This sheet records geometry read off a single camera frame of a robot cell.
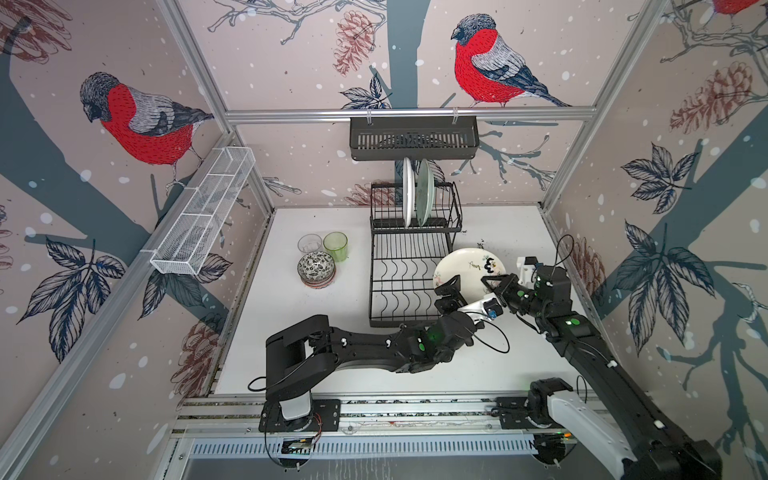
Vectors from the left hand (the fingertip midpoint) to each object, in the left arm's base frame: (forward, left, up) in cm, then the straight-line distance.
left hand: (466, 290), depth 73 cm
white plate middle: (+20, +14, +14) cm, 29 cm away
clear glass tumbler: (+29, +48, -17) cm, 59 cm away
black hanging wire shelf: (+58, +10, +6) cm, 59 cm away
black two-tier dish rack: (+19, +13, +3) cm, 23 cm away
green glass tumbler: (+28, +38, -16) cm, 50 cm away
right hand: (+4, -5, -3) cm, 7 cm away
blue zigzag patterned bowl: (+11, +42, -17) cm, 47 cm away
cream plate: (+10, -4, -4) cm, 12 cm away
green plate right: (+21, +10, +14) cm, 27 cm away
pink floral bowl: (+19, +44, -17) cm, 51 cm away
